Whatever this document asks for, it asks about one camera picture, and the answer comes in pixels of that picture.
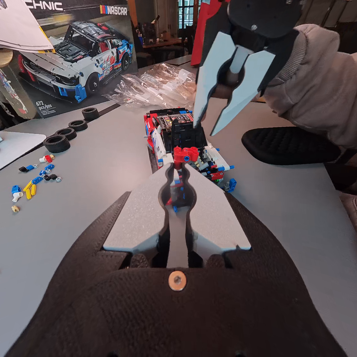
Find red felt bag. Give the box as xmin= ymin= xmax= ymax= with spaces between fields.
xmin=191 ymin=0 xmax=232 ymax=67

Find toy brick race car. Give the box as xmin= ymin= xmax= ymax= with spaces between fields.
xmin=144 ymin=107 xmax=237 ymax=214

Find instruction booklet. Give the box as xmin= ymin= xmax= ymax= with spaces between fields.
xmin=0 ymin=0 xmax=56 ymax=53

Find person's right hand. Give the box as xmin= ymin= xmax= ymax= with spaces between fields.
xmin=211 ymin=70 xmax=244 ymax=99

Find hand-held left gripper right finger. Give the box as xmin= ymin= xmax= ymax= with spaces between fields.
xmin=183 ymin=163 xmax=251 ymax=267

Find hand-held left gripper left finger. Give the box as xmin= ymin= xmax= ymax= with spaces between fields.
xmin=103 ymin=163 xmax=175 ymax=267

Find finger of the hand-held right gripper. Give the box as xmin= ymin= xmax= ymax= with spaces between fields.
xmin=192 ymin=31 xmax=238 ymax=130
xmin=210 ymin=50 xmax=277 ymax=137

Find red brick connector piece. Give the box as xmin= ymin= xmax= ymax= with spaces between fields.
xmin=173 ymin=146 xmax=200 ymax=163

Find scattered small connector pieces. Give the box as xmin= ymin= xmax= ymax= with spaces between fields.
xmin=33 ymin=154 xmax=62 ymax=182

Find pile of clear plastic bags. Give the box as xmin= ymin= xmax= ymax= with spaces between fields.
xmin=102 ymin=63 xmax=200 ymax=108

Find white book stand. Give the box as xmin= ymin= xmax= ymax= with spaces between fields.
xmin=0 ymin=48 xmax=47 ymax=171

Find person's leg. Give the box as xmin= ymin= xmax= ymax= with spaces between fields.
xmin=339 ymin=192 xmax=357 ymax=232

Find black chair armrest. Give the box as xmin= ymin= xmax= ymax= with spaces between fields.
xmin=241 ymin=127 xmax=342 ymax=165

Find toy car set box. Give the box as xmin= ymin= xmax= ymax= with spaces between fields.
xmin=0 ymin=0 xmax=139 ymax=120

